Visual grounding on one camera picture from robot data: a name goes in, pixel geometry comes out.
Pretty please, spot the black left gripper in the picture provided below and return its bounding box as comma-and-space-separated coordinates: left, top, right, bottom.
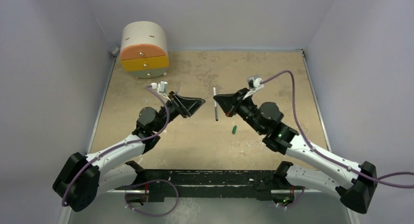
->
153, 92, 205, 133

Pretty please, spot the white marker blue tip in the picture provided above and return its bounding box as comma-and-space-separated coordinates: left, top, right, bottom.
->
213, 86, 219, 122

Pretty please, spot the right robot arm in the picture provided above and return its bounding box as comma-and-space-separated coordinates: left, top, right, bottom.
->
213, 88, 377, 214

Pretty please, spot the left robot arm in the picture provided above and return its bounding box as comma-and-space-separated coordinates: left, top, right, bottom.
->
52, 91, 206, 212

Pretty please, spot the small three-drawer pastel cabinet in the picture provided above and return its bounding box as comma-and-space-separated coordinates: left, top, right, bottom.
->
119, 21, 169, 79

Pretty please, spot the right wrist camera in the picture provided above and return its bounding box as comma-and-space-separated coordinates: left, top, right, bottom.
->
243, 75, 264, 100

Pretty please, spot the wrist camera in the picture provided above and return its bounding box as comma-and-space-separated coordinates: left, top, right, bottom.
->
243, 75, 264, 100
150, 81, 169, 100

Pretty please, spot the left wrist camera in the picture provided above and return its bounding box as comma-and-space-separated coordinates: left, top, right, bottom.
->
150, 81, 169, 100

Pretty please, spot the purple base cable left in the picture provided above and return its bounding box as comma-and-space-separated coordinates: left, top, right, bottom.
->
124, 178, 180, 217

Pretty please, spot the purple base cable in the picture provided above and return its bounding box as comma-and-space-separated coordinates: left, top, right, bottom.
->
124, 178, 180, 217
275, 183, 307, 210

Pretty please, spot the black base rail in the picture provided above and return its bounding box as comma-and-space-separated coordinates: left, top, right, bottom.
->
114, 161, 308, 204

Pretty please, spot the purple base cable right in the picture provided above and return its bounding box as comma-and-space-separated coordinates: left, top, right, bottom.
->
275, 183, 307, 210

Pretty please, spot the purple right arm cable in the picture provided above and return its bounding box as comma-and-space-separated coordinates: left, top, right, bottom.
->
260, 70, 414, 188

